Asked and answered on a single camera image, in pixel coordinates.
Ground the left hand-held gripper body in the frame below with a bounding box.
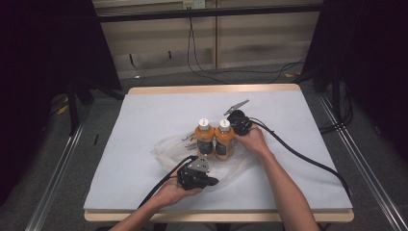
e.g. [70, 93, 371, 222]
[176, 155, 215, 191]

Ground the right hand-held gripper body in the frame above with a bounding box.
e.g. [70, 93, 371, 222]
[223, 99, 255, 137]

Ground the orange juice bottle white cap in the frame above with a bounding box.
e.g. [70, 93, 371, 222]
[194, 117, 216, 159]
[214, 118, 236, 162]

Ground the clear plastic bag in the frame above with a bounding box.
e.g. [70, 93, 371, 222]
[151, 130, 256, 188]

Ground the person's left hand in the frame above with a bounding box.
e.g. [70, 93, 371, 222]
[157, 169, 204, 208]

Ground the person's right hand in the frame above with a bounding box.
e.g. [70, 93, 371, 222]
[233, 124, 272, 159]

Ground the wooden table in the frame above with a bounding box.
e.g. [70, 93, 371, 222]
[84, 83, 355, 223]

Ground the white table mat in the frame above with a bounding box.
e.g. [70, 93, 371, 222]
[83, 90, 354, 212]

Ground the black horizontal bar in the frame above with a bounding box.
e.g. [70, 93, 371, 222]
[95, 3, 323, 23]

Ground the black metal stand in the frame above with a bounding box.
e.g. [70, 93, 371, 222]
[65, 76, 124, 136]

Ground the dark curtain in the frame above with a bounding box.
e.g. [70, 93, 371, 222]
[301, 0, 408, 162]
[0, 0, 123, 206]

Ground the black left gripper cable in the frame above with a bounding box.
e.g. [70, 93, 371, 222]
[138, 155, 198, 209]

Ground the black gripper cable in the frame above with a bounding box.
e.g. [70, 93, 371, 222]
[138, 155, 198, 209]
[248, 116, 351, 197]

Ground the black floor cable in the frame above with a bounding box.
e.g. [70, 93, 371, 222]
[191, 17, 306, 85]
[187, 17, 227, 85]

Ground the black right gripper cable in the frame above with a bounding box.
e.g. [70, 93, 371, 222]
[248, 116, 351, 197]

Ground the black cable bundle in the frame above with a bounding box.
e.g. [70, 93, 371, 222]
[319, 83, 354, 135]

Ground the white wall outlet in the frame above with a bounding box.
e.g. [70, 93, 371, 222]
[182, 0, 206, 10]

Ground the metal floor rail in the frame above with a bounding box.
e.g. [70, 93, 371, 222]
[24, 112, 90, 231]
[317, 94, 408, 231]

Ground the yellow cable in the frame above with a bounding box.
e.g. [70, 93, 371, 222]
[57, 95, 70, 116]

